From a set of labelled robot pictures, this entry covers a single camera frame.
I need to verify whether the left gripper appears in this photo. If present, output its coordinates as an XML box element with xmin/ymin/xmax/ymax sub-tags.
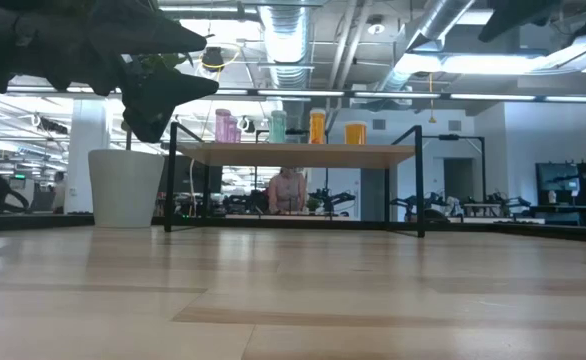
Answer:
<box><xmin>0</xmin><ymin>0</ymin><xmax>220</xmax><ymax>144</ymax></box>

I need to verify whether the green medicine bottle white cap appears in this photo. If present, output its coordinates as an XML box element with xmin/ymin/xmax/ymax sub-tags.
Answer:
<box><xmin>268</xmin><ymin>109</ymin><xmax>288</xmax><ymax>145</ymax></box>

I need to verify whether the small orange medicine bottle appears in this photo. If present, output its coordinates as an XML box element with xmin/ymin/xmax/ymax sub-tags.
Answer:
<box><xmin>309</xmin><ymin>108</ymin><xmax>327</xmax><ymax>145</ymax></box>

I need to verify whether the large orange medicine bottle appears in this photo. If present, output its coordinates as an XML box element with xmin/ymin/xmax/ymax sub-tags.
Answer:
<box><xmin>343</xmin><ymin>120</ymin><xmax>368</xmax><ymax>146</ymax></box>

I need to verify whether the black ceiling device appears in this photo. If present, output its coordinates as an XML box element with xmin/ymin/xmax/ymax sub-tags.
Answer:
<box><xmin>201</xmin><ymin>45</ymin><xmax>227</xmax><ymax>71</ymax></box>

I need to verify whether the green plant in white pot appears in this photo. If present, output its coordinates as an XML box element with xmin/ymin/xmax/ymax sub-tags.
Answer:
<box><xmin>87</xmin><ymin>52</ymin><xmax>190</xmax><ymax>229</ymax></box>

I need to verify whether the black wall display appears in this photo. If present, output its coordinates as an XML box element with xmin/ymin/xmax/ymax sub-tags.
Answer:
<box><xmin>535</xmin><ymin>158</ymin><xmax>586</xmax><ymax>207</ymax></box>

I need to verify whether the wooden shelf black frame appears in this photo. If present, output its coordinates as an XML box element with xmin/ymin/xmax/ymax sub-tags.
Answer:
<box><xmin>163</xmin><ymin>123</ymin><xmax>427</xmax><ymax>239</ymax></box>

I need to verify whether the black metal table frame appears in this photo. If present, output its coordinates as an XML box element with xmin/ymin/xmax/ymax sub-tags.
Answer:
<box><xmin>0</xmin><ymin>212</ymin><xmax>586</xmax><ymax>244</ymax></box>

